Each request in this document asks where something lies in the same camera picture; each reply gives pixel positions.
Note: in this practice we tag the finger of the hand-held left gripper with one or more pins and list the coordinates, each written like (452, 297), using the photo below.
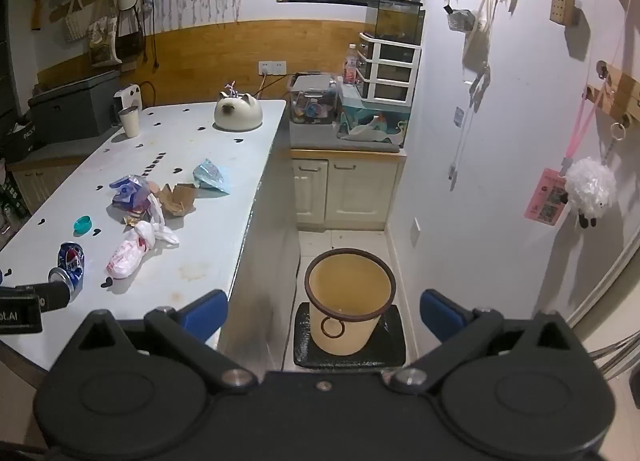
(55, 296)

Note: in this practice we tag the white cat-shaped pot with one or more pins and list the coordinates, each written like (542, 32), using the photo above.
(238, 112)

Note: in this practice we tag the teal bottle cap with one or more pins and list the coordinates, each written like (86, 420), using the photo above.
(82, 225)

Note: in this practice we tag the cream cabinet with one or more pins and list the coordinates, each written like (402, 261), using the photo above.
(347, 191)

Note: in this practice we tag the crushed blue soda can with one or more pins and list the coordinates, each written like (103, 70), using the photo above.
(72, 263)

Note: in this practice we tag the beige bin with brown rim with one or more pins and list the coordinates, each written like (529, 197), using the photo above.
(350, 311)

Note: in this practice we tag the white wall outlet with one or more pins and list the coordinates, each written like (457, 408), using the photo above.
(272, 67)

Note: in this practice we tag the black bag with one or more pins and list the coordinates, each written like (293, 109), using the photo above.
(20, 137)

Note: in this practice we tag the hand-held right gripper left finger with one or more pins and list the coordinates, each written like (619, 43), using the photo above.
(207, 313)

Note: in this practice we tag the teal printed box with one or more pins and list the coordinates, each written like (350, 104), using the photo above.
(370, 118)

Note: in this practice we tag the purple snack bag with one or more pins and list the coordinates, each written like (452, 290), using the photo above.
(129, 192)

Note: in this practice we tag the grey counter mat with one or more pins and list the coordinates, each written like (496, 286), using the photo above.
(315, 137)

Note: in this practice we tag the dark mesh bag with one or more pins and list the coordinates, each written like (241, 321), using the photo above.
(131, 38)

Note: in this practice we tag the small white appliance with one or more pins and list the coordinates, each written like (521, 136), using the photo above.
(127, 97)

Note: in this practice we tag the wooden peg block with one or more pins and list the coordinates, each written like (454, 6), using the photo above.
(562, 8)

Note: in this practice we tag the light blue plastic packet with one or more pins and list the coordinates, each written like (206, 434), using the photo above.
(212, 176)

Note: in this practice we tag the white cup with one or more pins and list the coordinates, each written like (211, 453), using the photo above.
(130, 122)

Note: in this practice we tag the pink card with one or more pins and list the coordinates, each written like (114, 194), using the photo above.
(545, 197)

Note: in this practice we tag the white red plastic bag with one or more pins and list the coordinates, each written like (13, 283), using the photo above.
(131, 251)

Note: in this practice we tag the plastic water bottle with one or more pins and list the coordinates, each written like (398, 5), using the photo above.
(351, 63)

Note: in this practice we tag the brown cardboard box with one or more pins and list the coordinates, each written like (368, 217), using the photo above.
(177, 198)

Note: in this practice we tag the white drawer unit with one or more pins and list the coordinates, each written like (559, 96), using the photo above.
(392, 68)

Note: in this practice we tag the grey storage box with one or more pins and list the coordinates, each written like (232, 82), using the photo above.
(75, 108)

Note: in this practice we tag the clipped grey packet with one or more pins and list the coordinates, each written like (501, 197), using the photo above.
(461, 19)

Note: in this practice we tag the white mesh bag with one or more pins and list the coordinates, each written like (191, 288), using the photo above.
(76, 22)

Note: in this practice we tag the white wall switch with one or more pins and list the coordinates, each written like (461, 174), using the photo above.
(416, 231)

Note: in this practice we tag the black floor mat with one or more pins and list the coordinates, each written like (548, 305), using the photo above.
(390, 346)

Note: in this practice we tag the wooden hook rack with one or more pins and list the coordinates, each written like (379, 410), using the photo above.
(620, 93)

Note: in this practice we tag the clear plastic storage box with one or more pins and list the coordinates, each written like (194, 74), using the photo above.
(312, 101)

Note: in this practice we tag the white sheep plush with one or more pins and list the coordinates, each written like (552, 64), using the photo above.
(590, 188)

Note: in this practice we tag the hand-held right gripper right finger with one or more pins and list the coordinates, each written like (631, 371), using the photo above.
(440, 313)

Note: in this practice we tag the glass fish tank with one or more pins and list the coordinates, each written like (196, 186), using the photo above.
(395, 18)

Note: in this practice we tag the printed tote bag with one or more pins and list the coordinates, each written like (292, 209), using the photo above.
(102, 43)

